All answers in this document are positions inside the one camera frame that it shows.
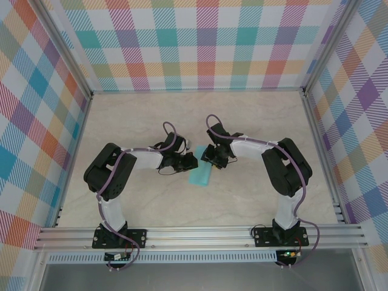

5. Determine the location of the black circuit board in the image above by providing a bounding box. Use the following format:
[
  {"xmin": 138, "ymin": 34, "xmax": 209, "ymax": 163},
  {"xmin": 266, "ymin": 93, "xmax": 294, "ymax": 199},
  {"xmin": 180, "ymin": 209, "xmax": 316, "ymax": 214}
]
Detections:
[{"xmin": 104, "ymin": 252, "xmax": 131, "ymax": 262}]

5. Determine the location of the grey metal panel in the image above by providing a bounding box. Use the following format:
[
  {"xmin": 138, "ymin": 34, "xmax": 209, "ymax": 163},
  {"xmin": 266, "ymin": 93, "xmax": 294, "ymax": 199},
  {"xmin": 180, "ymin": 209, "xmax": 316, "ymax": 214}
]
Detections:
[{"xmin": 30, "ymin": 262, "xmax": 369, "ymax": 291}]

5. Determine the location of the thin black left gripper cable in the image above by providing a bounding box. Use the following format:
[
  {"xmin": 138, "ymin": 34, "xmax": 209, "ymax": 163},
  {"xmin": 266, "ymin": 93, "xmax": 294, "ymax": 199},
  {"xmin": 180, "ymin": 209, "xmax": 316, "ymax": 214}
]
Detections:
[{"xmin": 158, "ymin": 167, "xmax": 183, "ymax": 177}]

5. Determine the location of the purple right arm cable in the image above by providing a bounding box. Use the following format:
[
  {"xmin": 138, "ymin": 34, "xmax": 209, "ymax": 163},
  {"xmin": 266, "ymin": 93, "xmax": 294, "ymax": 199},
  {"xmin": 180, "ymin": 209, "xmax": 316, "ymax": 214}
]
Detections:
[{"xmin": 206, "ymin": 114, "xmax": 321, "ymax": 270}]

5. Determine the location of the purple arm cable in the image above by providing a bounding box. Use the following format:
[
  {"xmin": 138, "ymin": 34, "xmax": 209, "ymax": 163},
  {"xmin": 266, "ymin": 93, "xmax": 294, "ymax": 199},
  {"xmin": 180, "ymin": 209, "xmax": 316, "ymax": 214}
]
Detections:
[
  {"xmin": 206, "ymin": 114, "xmax": 321, "ymax": 270},
  {"xmin": 96, "ymin": 121, "xmax": 179, "ymax": 271}
]

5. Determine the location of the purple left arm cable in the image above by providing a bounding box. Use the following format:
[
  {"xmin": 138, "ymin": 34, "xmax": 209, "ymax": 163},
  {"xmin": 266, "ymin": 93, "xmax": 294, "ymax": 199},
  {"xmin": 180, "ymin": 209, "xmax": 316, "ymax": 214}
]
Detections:
[{"xmin": 96, "ymin": 121, "xmax": 179, "ymax": 271}]

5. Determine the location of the long aluminium table edge rail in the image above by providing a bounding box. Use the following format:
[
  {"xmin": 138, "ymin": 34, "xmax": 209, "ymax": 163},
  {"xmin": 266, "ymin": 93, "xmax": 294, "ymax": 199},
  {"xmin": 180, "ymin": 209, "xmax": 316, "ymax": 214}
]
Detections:
[{"xmin": 90, "ymin": 87, "xmax": 306, "ymax": 95}]

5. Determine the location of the wide aluminium mounting rail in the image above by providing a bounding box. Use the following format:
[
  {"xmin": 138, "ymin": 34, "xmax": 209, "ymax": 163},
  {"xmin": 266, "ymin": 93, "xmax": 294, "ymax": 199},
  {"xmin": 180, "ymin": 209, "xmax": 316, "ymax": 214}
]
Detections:
[{"xmin": 33, "ymin": 223, "xmax": 369, "ymax": 252}]

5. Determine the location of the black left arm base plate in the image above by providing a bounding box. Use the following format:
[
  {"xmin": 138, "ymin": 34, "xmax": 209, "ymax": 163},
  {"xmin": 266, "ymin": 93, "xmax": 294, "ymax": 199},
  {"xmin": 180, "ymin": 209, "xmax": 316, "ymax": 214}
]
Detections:
[{"xmin": 92, "ymin": 227, "xmax": 148, "ymax": 249}]

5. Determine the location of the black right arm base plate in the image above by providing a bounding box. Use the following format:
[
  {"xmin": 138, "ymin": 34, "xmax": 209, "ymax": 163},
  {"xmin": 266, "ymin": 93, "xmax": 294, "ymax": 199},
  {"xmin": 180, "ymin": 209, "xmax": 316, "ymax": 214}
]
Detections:
[{"xmin": 253, "ymin": 226, "xmax": 309, "ymax": 248}]

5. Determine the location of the slotted grey cable duct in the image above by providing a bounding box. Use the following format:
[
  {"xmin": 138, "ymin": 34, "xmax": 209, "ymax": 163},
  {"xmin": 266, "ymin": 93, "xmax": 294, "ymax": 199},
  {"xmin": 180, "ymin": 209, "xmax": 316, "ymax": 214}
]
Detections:
[{"xmin": 47, "ymin": 250, "xmax": 278, "ymax": 264}]

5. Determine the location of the aluminium table side rail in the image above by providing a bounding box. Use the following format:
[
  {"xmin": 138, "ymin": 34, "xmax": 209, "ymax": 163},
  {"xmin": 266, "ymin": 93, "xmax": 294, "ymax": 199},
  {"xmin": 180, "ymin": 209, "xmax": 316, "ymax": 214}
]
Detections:
[
  {"xmin": 53, "ymin": 93, "xmax": 93, "ymax": 228},
  {"xmin": 299, "ymin": 92, "xmax": 348, "ymax": 225}
]

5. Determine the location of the aluminium frame post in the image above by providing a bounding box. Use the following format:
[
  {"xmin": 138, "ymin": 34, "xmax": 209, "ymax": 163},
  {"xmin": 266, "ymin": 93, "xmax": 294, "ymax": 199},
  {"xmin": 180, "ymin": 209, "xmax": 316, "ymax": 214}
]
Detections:
[
  {"xmin": 301, "ymin": 0, "xmax": 364, "ymax": 98},
  {"xmin": 30, "ymin": 0, "xmax": 95, "ymax": 101}
]

